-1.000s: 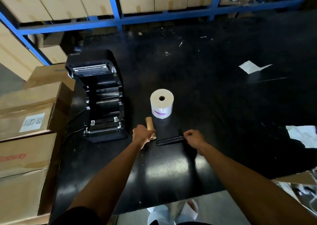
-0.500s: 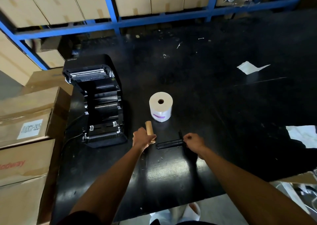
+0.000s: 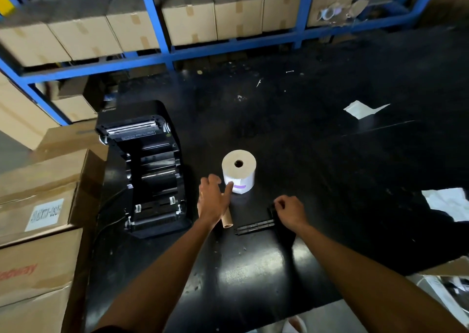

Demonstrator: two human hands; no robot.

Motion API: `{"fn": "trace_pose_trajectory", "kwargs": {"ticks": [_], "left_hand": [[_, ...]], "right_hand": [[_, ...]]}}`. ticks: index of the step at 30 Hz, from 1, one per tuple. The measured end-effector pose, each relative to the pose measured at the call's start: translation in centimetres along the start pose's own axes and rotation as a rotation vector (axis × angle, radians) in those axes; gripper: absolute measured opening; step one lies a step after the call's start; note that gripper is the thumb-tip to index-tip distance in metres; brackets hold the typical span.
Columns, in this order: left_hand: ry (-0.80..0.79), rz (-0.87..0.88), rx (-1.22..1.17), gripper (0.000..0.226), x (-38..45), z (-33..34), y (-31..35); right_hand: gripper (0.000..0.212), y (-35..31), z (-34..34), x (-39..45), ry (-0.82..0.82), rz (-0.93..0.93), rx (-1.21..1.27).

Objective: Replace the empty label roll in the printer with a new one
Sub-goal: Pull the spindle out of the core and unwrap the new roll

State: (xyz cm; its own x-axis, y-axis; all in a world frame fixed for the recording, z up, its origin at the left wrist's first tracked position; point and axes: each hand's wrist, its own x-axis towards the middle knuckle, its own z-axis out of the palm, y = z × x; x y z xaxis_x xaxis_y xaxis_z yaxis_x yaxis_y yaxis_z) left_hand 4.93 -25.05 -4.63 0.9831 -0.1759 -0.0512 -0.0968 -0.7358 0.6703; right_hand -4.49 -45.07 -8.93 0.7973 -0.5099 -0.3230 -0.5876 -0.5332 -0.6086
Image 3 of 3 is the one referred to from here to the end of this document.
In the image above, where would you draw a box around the person's left hand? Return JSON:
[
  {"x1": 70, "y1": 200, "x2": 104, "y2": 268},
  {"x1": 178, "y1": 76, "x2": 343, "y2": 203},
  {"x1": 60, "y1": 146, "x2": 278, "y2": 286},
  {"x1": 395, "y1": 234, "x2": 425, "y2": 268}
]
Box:
[{"x1": 197, "y1": 174, "x2": 234, "y2": 228}]

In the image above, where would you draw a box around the person's right hand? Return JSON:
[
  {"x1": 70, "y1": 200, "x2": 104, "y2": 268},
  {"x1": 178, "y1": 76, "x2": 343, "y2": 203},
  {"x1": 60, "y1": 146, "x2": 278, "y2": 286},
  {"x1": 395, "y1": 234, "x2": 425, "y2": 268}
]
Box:
[{"x1": 274, "y1": 195, "x2": 310, "y2": 234}]

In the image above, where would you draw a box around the white label paper roll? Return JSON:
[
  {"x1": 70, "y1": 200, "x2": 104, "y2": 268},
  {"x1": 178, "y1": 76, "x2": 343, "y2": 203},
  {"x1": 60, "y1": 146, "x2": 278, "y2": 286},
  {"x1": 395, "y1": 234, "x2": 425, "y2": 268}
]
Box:
[{"x1": 221, "y1": 149, "x2": 257, "y2": 195}]

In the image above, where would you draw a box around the black plastic roll spindle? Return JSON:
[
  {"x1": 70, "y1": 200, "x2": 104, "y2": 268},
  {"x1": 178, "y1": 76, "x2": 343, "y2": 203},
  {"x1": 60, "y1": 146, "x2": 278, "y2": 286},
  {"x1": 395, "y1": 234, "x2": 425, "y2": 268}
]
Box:
[{"x1": 234, "y1": 204, "x2": 280, "y2": 236}]

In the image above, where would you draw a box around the black label printer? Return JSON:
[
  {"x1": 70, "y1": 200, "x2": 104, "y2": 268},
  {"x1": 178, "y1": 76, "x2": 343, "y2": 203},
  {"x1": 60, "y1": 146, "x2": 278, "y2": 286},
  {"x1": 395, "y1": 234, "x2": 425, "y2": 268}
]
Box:
[{"x1": 95, "y1": 100, "x2": 192, "y2": 239}]

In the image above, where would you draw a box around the person's left forearm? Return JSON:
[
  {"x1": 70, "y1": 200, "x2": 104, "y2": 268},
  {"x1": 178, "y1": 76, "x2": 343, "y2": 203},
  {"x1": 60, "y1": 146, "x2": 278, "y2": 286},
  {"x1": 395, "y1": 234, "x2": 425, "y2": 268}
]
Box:
[{"x1": 93, "y1": 217, "x2": 219, "y2": 333}]

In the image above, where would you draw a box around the person's right forearm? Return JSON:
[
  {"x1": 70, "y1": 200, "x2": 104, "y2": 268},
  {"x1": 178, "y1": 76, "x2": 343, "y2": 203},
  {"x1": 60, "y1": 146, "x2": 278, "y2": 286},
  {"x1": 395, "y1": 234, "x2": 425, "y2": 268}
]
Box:
[{"x1": 293, "y1": 225, "x2": 469, "y2": 333}]

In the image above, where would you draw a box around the person's right white sandal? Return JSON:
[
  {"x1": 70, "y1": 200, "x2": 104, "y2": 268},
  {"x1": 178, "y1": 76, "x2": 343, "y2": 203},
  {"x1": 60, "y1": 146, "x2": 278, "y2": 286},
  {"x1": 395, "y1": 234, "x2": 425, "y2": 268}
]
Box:
[{"x1": 282, "y1": 316, "x2": 307, "y2": 333}]

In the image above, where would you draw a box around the person's black shirt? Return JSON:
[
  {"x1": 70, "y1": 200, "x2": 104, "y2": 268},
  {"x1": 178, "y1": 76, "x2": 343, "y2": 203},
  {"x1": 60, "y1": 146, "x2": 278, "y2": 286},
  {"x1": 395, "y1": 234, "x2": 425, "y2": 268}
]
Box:
[{"x1": 91, "y1": 325, "x2": 132, "y2": 333}]

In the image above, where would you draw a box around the white label cardboard box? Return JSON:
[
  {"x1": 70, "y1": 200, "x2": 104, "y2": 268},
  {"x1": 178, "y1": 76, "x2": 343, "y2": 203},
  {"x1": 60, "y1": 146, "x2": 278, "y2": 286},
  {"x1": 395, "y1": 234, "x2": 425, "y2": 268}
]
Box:
[{"x1": 0, "y1": 148, "x2": 107, "y2": 247}]

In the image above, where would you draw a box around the clear tape roll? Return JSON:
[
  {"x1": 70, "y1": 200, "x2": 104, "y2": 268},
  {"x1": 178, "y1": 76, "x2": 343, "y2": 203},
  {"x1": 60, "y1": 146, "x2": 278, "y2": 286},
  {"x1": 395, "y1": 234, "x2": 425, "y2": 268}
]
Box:
[{"x1": 319, "y1": 5, "x2": 343, "y2": 22}]

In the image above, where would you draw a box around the small white paper scrap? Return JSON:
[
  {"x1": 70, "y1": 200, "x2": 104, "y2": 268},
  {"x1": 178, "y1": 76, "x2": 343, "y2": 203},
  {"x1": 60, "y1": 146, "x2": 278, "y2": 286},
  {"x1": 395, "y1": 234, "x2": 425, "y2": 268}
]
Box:
[{"x1": 343, "y1": 100, "x2": 391, "y2": 120}]

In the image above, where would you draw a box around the blue print cardboard box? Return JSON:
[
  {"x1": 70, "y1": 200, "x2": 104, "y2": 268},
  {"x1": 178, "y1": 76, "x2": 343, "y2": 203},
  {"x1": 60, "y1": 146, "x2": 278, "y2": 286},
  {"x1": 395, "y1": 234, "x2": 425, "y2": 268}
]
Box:
[{"x1": 31, "y1": 119, "x2": 109, "y2": 163}]

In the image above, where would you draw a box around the large white paper sheet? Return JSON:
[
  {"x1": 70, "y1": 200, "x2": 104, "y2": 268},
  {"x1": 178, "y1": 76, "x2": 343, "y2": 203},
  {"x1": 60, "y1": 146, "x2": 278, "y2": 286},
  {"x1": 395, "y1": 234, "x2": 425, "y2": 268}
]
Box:
[{"x1": 421, "y1": 187, "x2": 469, "y2": 223}]

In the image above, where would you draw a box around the brown cardboard piece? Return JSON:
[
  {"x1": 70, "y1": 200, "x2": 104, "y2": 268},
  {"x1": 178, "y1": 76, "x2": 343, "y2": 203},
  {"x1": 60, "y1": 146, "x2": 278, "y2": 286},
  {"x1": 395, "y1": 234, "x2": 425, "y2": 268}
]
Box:
[{"x1": 417, "y1": 255, "x2": 469, "y2": 277}]

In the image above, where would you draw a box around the small open cardboard box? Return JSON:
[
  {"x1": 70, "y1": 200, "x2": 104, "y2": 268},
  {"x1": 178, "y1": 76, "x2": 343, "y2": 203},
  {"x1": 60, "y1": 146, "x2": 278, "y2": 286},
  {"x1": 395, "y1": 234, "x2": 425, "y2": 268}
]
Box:
[{"x1": 51, "y1": 94, "x2": 98, "y2": 123}]

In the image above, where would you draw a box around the white plastic object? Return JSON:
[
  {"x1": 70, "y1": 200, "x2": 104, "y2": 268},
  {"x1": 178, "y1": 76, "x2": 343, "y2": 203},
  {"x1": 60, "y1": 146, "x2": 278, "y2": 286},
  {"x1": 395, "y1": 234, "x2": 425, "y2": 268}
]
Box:
[{"x1": 406, "y1": 274, "x2": 469, "y2": 326}]

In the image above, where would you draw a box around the row of taped cardboard boxes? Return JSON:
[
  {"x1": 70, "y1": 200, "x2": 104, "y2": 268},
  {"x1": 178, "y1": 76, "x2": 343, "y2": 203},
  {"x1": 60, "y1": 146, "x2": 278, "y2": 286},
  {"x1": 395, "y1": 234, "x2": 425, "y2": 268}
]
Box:
[{"x1": 0, "y1": 0, "x2": 358, "y2": 68}]

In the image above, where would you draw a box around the blue metal shelving rack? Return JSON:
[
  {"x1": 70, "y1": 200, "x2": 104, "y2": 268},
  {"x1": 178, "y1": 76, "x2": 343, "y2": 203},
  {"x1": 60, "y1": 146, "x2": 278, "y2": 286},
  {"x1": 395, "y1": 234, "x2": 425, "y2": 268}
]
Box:
[{"x1": 0, "y1": 0, "x2": 446, "y2": 126}]

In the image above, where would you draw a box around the red lettered cardboard box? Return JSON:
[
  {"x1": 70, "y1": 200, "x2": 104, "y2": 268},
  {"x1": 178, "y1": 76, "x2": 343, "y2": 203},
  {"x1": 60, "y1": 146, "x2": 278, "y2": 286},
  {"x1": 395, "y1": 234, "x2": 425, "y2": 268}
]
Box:
[{"x1": 0, "y1": 228, "x2": 90, "y2": 333}]

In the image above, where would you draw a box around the tall leaning cardboard box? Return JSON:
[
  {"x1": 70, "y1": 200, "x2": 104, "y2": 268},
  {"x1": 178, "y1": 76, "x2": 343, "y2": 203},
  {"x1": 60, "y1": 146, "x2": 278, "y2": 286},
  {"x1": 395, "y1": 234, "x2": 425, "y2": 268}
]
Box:
[{"x1": 0, "y1": 72, "x2": 59, "y2": 150}]

